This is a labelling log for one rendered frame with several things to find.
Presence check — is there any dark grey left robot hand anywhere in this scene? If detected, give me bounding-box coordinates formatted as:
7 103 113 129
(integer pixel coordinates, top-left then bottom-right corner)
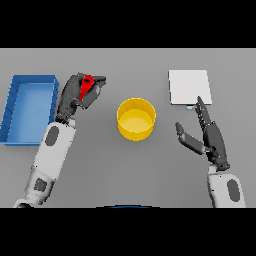
54 72 107 125

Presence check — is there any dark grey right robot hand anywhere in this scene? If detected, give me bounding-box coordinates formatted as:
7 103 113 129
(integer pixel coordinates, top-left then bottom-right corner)
175 95 231 172

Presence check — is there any red beaker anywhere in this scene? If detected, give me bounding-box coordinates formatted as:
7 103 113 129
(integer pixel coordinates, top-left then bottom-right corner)
78 74 96 102

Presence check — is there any pale square measuring scale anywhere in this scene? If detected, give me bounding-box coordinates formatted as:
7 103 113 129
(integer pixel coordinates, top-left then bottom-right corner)
167 69 213 110

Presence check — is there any yellow bowl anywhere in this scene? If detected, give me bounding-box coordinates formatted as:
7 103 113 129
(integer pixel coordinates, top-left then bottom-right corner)
116 97 157 142

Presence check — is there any blue tray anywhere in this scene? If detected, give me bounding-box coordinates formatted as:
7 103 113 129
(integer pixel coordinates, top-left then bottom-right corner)
0 74 60 147

